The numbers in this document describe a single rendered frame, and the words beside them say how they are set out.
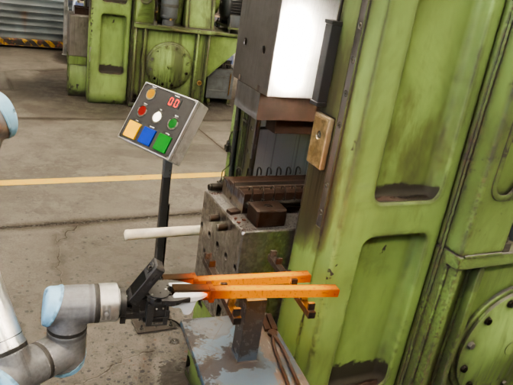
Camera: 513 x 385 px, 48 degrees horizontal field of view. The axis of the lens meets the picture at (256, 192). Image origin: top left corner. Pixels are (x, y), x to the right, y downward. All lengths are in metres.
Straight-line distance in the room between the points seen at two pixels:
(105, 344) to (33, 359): 1.53
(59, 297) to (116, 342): 1.57
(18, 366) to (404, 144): 1.27
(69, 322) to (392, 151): 1.10
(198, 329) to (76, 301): 0.59
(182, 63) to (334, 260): 5.24
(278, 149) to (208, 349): 0.96
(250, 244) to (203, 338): 0.38
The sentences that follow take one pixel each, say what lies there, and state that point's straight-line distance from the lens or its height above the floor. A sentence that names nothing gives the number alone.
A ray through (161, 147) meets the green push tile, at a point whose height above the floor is 1.00.
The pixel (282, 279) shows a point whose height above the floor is 0.96.
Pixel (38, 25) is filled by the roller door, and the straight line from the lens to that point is 9.84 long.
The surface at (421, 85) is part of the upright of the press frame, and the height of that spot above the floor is 1.49.
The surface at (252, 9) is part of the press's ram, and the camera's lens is 2.06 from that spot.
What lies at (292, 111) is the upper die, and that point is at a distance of 2.04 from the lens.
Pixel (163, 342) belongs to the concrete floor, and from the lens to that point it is 2.92.
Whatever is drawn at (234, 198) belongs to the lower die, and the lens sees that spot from 2.15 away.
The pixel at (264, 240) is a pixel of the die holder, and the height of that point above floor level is 0.88.
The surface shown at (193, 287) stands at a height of 1.02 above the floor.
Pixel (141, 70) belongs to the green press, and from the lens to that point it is 6.81.
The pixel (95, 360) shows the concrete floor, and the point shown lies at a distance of 2.80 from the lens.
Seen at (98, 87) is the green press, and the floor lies 0.18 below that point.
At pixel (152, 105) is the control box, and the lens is 2.58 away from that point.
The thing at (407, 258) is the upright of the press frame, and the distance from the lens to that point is 2.13.
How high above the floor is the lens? 1.77
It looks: 22 degrees down
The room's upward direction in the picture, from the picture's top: 9 degrees clockwise
